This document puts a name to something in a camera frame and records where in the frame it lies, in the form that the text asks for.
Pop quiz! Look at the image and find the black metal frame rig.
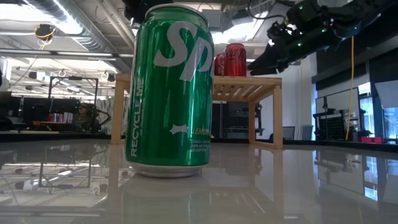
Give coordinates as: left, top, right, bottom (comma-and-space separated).
47, 75, 100, 108

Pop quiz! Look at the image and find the wooden slatted shelf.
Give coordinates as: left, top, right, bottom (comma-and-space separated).
111, 73, 284, 150

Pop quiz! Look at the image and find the silver ventilation duct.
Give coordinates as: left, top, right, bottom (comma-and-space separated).
23, 0, 135, 73

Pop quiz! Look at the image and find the red Coca-Cola can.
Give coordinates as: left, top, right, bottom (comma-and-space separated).
214, 52, 226, 77

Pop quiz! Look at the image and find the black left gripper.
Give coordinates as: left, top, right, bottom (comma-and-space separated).
122, 0, 174, 25

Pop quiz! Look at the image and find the grey ceiling box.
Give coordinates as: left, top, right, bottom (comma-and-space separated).
201, 8, 225, 32

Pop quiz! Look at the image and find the person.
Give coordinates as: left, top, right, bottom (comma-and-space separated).
72, 102, 103, 133

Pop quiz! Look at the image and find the green Sprite can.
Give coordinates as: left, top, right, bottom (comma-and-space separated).
124, 3, 216, 179

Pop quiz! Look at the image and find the red Coke Zero can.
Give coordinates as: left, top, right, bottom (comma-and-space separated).
224, 43, 248, 77

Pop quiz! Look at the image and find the distant colourful cans row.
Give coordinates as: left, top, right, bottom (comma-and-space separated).
45, 112, 74, 124

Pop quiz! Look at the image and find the patterned hanging fabric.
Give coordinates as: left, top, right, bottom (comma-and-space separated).
95, 97, 131, 135

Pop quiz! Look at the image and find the whiteboard panel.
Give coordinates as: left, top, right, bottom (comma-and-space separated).
315, 87, 361, 125

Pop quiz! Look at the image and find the black aluminium table frame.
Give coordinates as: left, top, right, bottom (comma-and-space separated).
0, 132, 398, 154

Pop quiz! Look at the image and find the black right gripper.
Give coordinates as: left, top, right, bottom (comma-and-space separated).
248, 17, 312, 75

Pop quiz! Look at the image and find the yellow hanging cable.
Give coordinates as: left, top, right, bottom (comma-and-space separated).
345, 35, 356, 141

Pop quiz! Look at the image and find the black equipment rack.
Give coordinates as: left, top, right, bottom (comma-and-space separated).
211, 101, 265, 140

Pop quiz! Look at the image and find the red bin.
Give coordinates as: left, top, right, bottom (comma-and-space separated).
358, 136, 386, 144

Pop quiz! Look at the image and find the grey chair back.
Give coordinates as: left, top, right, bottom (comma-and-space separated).
269, 125, 296, 141

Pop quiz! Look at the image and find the black perforated rack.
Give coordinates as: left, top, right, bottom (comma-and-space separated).
312, 108, 349, 141

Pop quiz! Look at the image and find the black ceiling cable reel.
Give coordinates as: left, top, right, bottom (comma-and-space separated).
34, 24, 57, 41

